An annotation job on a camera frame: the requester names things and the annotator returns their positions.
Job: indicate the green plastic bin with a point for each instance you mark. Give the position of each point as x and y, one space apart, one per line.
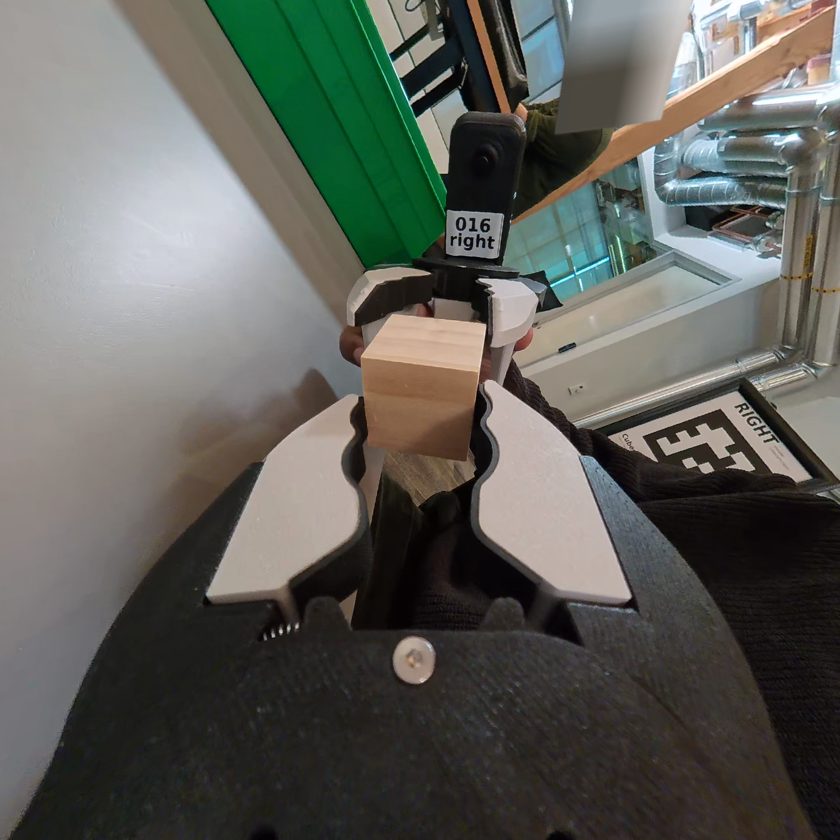
315 98

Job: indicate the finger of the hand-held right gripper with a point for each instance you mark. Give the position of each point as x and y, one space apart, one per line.
508 315
361 295

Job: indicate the person's right hand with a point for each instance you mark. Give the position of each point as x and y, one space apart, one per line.
350 344

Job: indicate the wooden beam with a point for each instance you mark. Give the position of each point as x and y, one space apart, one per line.
722 85

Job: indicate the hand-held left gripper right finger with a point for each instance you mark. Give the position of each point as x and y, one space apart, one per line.
551 512

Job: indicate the person's right forearm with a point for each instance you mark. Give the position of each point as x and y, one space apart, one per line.
689 499

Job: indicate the wooden top table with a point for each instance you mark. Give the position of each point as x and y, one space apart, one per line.
505 52

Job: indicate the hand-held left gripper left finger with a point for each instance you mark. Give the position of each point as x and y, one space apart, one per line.
289 512

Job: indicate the silver ventilation ducts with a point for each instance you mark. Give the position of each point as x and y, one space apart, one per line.
797 197

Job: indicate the framed marker poster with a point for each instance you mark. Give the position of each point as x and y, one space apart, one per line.
695 446

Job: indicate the small wooden cube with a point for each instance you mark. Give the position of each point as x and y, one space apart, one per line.
420 387

